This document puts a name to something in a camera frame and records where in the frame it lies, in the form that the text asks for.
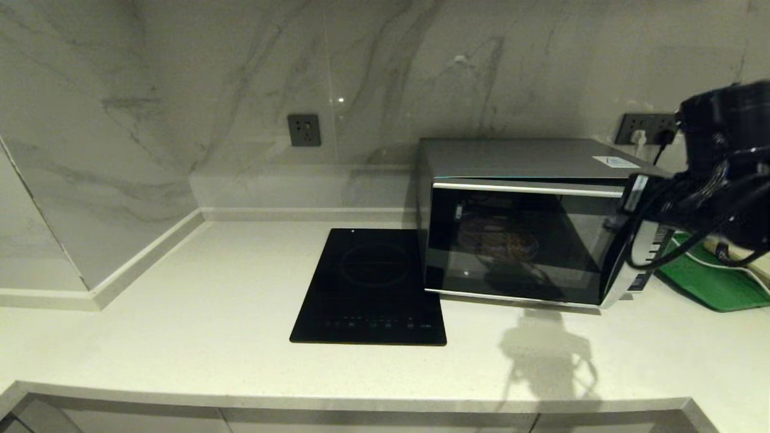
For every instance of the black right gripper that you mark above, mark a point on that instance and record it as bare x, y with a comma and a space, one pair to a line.
704, 207

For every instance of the microwave door with dark glass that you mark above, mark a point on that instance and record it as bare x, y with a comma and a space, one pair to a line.
523, 246

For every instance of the white paper sheet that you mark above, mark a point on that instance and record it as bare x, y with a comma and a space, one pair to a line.
616, 162

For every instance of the silver microwave oven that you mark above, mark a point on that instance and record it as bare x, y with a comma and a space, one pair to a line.
511, 157

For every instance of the green plastic tray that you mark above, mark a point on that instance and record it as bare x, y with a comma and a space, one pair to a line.
698, 282

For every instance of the beige flat appliance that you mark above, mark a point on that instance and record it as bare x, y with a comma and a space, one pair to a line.
761, 264

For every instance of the white power plug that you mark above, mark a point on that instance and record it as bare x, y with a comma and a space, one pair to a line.
637, 139

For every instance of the black induction cooktop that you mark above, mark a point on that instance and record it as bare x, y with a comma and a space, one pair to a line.
367, 288

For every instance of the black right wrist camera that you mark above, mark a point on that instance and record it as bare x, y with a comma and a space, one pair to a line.
728, 126

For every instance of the grey double wall socket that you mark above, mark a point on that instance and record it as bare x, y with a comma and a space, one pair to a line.
643, 122

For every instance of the grey single wall socket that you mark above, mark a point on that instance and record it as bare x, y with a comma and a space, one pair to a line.
304, 131

